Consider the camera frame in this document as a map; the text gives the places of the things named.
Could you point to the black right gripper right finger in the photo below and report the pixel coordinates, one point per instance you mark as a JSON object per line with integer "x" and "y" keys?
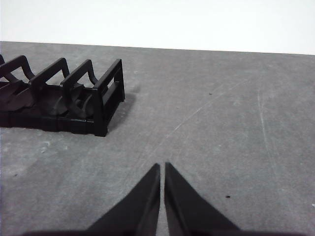
{"x": 187, "y": 211}

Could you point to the black plate rack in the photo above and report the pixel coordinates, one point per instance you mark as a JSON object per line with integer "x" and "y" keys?
{"x": 81, "y": 125}

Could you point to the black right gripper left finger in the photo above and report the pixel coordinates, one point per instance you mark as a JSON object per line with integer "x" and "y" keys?
{"x": 137, "y": 211}

